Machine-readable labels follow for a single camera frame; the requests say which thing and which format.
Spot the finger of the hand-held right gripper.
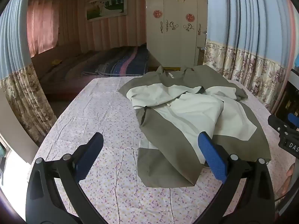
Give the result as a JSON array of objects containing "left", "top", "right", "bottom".
[{"left": 268, "top": 113, "right": 299, "bottom": 136}]

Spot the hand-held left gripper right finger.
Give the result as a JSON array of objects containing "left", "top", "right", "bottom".
[{"left": 192, "top": 132, "right": 275, "bottom": 224}]

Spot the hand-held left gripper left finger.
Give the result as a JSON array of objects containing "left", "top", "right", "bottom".
[{"left": 24, "top": 132, "right": 109, "bottom": 224}]

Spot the olive and white jacket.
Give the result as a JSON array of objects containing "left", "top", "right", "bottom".
[{"left": 118, "top": 65, "right": 272, "bottom": 188}]

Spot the person's right hand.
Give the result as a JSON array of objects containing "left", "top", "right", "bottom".
[{"left": 285, "top": 163, "right": 299, "bottom": 197}]

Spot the pink floral bed sheet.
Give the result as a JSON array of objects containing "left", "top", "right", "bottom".
[{"left": 30, "top": 76, "right": 297, "bottom": 224}]

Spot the grey white board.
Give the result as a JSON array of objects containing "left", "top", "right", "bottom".
[{"left": 0, "top": 87, "right": 39, "bottom": 165}]

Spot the dark pink bed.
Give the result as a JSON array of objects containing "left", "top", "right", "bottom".
[{"left": 31, "top": 44, "right": 150, "bottom": 101}]

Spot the blue pink striped blanket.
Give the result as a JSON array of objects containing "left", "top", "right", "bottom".
[{"left": 82, "top": 45, "right": 150, "bottom": 77}]

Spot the blue floral curtain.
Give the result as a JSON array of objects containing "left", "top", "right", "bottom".
[
  {"left": 0, "top": 0, "right": 59, "bottom": 145},
  {"left": 203, "top": 0, "right": 299, "bottom": 112}
]

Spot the white wardrobe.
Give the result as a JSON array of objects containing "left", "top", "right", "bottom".
[{"left": 145, "top": 0, "right": 208, "bottom": 68}]

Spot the pink window curtain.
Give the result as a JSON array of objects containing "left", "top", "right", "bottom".
[{"left": 26, "top": 0, "right": 60, "bottom": 55}]

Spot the dark metal frame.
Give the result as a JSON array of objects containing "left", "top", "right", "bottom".
[{"left": 271, "top": 69, "right": 299, "bottom": 122}]

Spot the green wall poster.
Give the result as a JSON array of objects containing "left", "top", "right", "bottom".
[{"left": 86, "top": 0, "right": 128, "bottom": 23}]

